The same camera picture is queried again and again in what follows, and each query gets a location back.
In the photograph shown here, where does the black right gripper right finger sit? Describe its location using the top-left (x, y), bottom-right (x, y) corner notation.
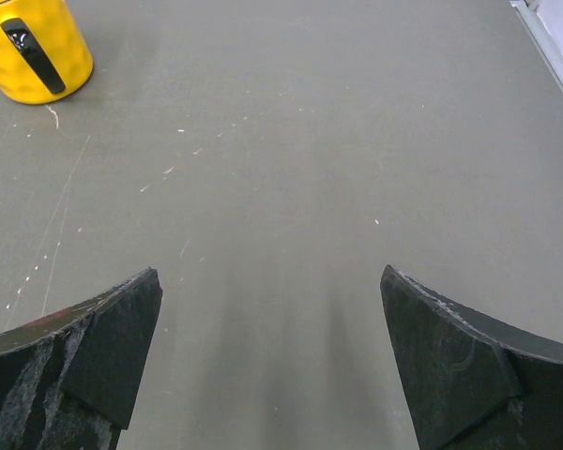
top-left (380, 265), bottom-right (563, 449)

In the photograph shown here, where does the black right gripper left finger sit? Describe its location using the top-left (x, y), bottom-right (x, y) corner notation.
top-left (0, 268), bottom-right (162, 449)

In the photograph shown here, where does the yellow mug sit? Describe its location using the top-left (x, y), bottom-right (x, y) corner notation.
top-left (0, 0), bottom-right (94, 105)

